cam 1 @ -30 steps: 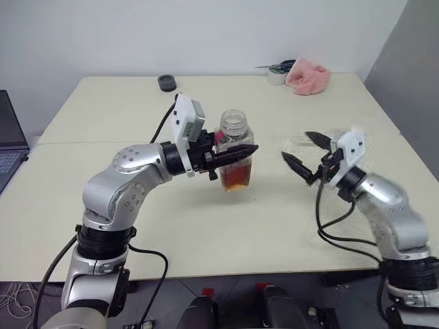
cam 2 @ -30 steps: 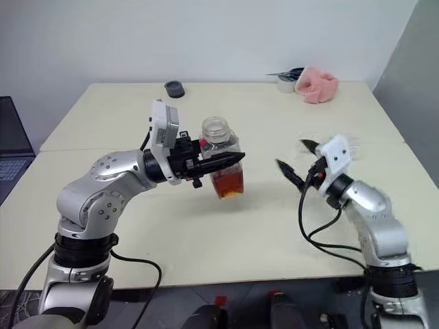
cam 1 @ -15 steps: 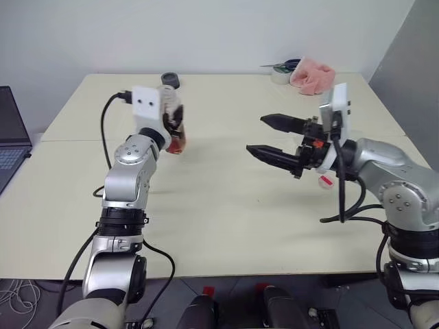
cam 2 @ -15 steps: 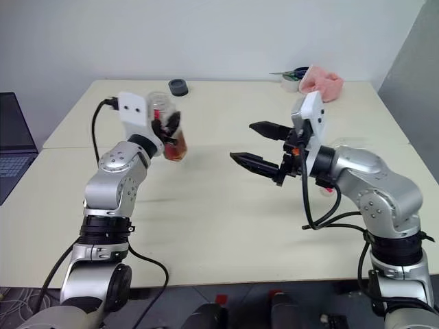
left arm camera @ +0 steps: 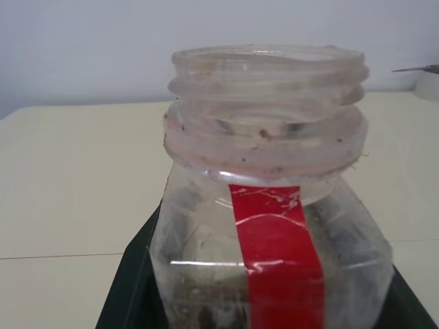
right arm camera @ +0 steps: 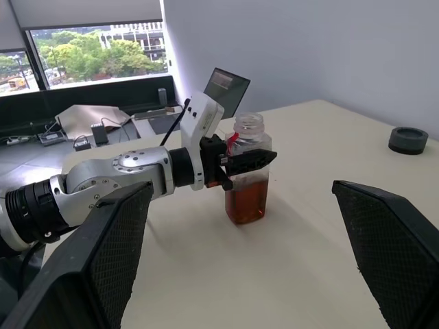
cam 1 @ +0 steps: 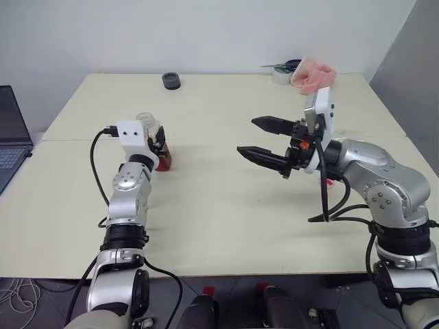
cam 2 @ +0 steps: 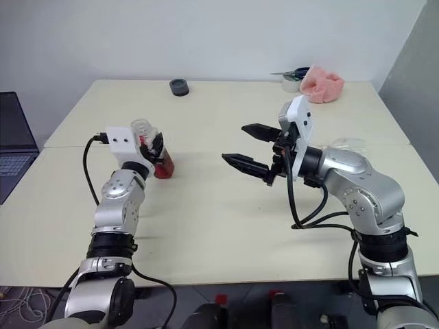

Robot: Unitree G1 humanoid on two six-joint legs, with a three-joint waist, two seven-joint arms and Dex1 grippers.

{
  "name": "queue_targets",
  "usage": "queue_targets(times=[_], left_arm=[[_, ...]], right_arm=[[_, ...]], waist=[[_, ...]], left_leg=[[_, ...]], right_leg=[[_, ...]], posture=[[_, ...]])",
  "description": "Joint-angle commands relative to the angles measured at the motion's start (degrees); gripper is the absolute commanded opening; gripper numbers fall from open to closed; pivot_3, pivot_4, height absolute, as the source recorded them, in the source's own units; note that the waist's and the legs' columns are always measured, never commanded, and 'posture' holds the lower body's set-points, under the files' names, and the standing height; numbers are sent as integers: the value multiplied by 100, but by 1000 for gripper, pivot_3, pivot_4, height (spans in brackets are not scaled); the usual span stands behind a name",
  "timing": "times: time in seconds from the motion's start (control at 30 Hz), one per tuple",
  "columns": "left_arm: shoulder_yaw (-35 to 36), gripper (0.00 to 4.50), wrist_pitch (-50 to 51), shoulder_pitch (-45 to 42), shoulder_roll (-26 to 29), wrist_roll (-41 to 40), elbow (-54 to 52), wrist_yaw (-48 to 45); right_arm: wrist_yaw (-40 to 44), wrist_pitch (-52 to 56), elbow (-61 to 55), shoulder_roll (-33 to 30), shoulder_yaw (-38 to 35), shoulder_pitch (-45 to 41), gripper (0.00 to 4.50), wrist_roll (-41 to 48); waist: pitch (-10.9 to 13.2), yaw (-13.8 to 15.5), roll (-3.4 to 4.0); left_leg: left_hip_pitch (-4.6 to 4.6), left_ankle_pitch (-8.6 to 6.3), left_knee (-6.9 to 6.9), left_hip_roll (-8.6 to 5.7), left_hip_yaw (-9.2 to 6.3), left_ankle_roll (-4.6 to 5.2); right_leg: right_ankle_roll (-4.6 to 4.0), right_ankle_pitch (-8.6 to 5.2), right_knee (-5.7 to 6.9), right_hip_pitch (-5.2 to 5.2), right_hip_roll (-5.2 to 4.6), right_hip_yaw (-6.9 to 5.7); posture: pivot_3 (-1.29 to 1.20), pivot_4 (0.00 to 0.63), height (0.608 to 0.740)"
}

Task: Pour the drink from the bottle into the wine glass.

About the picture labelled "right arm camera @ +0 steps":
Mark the dark grey round puck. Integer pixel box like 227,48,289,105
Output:
388,126,429,156

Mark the beige cardboard sheet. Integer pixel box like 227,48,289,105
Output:
54,104,132,142

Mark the white roller blind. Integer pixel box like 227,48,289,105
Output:
0,0,163,52

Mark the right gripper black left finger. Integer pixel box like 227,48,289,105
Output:
0,180,154,329

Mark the plastic bottle with amber liquid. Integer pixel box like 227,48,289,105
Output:
224,112,274,226

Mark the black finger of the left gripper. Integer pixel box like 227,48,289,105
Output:
224,149,278,178

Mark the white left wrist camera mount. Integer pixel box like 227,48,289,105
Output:
180,92,226,192

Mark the black power adapter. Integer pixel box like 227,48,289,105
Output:
90,123,109,145
73,136,92,152

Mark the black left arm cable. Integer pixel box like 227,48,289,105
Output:
160,98,191,147

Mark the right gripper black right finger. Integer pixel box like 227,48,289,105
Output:
331,180,439,329

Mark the dark grey laptop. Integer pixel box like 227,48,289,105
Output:
203,67,252,119

